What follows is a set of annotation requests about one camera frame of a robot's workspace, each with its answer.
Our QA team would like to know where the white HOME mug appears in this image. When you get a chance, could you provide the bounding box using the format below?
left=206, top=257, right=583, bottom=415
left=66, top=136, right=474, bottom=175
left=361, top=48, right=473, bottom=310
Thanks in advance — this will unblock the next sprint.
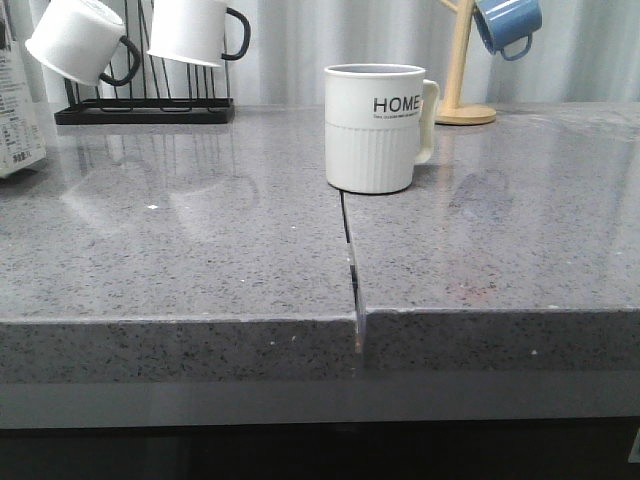
left=324, top=63, right=440, bottom=194

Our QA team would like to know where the blue enamel mug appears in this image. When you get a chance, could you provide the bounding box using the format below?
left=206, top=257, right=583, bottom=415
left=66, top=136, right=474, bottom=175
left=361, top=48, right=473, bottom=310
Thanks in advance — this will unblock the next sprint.
left=473, top=0, right=542, bottom=61

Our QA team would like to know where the white mug black handle right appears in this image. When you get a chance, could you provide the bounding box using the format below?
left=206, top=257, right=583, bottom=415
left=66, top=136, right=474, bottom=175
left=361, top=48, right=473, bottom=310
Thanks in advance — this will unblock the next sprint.
left=147, top=0, right=251, bottom=68

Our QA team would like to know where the white mug black handle left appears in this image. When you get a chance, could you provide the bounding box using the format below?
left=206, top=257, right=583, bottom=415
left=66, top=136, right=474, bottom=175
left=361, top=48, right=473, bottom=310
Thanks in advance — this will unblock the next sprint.
left=25, top=0, right=142, bottom=87

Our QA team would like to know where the white mug black handle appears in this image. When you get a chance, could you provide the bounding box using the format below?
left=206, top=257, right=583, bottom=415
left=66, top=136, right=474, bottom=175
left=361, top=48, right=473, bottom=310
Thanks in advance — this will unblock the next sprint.
left=25, top=0, right=142, bottom=87
left=147, top=0, right=251, bottom=68

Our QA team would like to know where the wooden mug tree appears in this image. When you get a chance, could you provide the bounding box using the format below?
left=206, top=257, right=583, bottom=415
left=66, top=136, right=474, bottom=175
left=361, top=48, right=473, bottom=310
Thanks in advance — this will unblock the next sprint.
left=436, top=0, right=496, bottom=126

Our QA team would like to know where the white blue milk carton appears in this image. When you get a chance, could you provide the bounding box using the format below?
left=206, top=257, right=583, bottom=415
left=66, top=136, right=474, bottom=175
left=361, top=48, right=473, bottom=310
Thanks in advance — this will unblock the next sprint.
left=1, top=1, right=46, bottom=178

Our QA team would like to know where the black wire mug rack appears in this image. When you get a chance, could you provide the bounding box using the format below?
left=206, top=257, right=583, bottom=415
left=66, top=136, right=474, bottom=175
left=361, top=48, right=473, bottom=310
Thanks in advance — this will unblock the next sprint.
left=54, top=1, right=235, bottom=125

